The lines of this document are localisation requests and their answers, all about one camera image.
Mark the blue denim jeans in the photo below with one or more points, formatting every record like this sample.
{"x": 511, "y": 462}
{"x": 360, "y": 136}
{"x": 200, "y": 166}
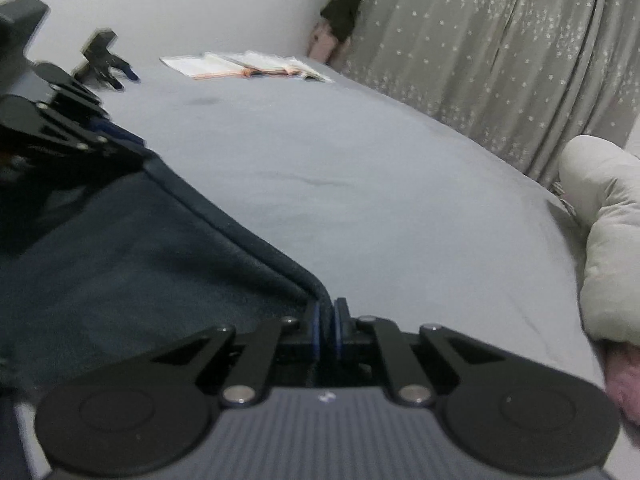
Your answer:
{"x": 150, "y": 270}

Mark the pink folded blanket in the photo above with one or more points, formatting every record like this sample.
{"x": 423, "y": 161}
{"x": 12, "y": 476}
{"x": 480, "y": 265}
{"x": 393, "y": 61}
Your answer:
{"x": 625, "y": 385}

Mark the grey star-print curtain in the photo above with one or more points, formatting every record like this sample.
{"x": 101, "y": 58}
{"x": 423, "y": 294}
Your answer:
{"x": 475, "y": 60}

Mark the pink hanging garment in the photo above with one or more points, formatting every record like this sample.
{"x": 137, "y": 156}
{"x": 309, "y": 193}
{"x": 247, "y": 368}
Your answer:
{"x": 322, "y": 42}

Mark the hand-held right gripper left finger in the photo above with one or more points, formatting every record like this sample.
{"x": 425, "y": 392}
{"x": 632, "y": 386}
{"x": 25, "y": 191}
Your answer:
{"x": 315, "y": 332}

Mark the black tool with blue tips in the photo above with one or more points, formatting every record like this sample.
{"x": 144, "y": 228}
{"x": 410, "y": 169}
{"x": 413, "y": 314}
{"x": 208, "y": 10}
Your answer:
{"x": 100, "y": 55}

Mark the dark hanging garment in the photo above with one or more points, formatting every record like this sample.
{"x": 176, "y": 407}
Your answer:
{"x": 347, "y": 5}

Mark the light grey folded duvet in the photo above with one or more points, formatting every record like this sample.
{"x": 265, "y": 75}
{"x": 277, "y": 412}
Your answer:
{"x": 610, "y": 240}

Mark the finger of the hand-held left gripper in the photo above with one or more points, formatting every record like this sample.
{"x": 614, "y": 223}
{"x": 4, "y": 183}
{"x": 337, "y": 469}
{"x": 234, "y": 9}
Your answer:
{"x": 70, "y": 92}
{"x": 75, "y": 145}

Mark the open book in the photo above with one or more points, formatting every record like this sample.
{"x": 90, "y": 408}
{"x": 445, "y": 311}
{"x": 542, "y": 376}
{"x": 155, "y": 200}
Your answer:
{"x": 260, "y": 62}

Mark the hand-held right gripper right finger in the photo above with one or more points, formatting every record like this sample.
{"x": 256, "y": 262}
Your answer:
{"x": 341, "y": 332}

